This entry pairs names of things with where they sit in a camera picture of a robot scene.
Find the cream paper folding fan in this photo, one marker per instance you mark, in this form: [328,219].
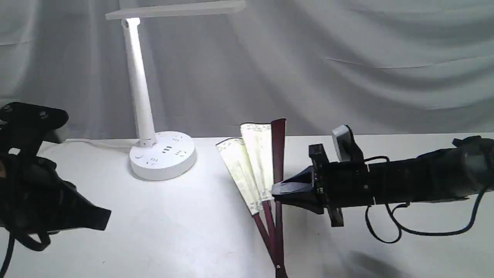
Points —
[255,162]

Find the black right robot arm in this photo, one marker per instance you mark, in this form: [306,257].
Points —
[443,175]

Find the grey backdrop curtain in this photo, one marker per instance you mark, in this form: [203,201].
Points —
[379,66]

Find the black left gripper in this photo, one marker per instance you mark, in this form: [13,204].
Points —
[34,195]

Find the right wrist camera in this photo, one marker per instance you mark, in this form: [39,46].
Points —
[345,145]

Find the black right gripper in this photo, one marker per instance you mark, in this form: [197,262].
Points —
[338,185]

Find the white desk lamp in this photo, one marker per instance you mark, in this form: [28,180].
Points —
[159,156]

